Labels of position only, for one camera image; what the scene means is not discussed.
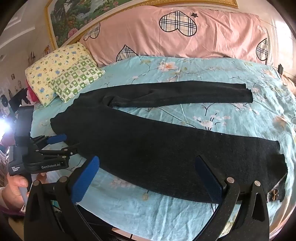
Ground green white checkered pillow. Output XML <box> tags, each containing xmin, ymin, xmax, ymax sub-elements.
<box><xmin>49</xmin><ymin>56</ymin><xmax>105</xmax><ymax>103</ymax></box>

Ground yellow cartoon print pillow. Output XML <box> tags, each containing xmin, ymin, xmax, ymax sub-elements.
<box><xmin>25</xmin><ymin>43</ymin><xmax>96</xmax><ymax>107</ymax></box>

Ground gold framed landscape painting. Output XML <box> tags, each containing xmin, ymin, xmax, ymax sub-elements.
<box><xmin>44</xmin><ymin>1</ymin><xmax>238</xmax><ymax>49</ymax></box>

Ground black knit pants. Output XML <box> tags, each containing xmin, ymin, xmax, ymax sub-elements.
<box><xmin>50</xmin><ymin>81</ymin><xmax>287</xmax><ymax>203</ymax></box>

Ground person's left hand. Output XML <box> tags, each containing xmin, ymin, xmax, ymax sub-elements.
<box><xmin>2</xmin><ymin>172</ymin><xmax>47</xmax><ymax>212</ymax></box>

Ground turquoise floral bed sheet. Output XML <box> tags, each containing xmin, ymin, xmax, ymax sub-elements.
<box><xmin>30</xmin><ymin>55</ymin><xmax>296</xmax><ymax>241</ymax></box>

